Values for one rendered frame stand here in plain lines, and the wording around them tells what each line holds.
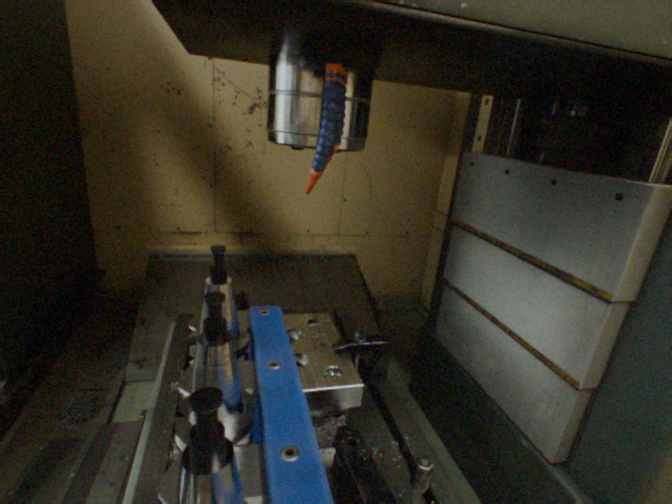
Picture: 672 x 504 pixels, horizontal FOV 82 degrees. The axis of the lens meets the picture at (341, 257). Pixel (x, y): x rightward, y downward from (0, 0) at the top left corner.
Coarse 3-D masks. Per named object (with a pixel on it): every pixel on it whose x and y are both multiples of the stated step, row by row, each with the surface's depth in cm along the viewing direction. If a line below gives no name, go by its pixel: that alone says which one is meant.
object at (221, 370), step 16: (208, 352) 28; (224, 352) 29; (208, 368) 29; (224, 368) 29; (192, 384) 30; (208, 384) 29; (224, 384) 29; (240, 384) 31; (224, 400) 29; (240, 400) 31; (192, 416) 30; (224, 416) 30; (240, 416) 31
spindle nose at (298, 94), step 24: (288, 72) 53; (312, 72) 52; (288, 96) 53; (312, 96) 53; (360, 96) 55; (288, 120) 54; (312, 120) 54; (360, 120) 57; (288, 144) 56; (312, 144) 55; (360, 144) 59
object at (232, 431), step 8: (248, 392) 34; (184, 400) 32; (248, 400) 33; (184, 408) 32; (248, 408) 33; (248, 416) 31; (176, 424) 30; (184, 424) 30; (192, 424) 30; (232, 424) 30; (240, 424) 30; (248, 424) 31; (176, 432) 30; (184, 432) 29; (232, 432) 30; (240, 432) 30; (248, 432) 31; (176, 440) 31; (184, 440) 29; (232, 440) 30; (240, 440) 31; (248, 440) 31; (184, 448) 30
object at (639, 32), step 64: (192, 0) 31; (256, 0) 29; (320, 0) 27; (384, 0) 28; (448, 0) 29; (512, 0) 30; (576, 0) 32; (640, 0) 33; (384, 64) 53; (448, 64) 48; (512, 64) 44; (576, 64) 40; (640, 64) 37
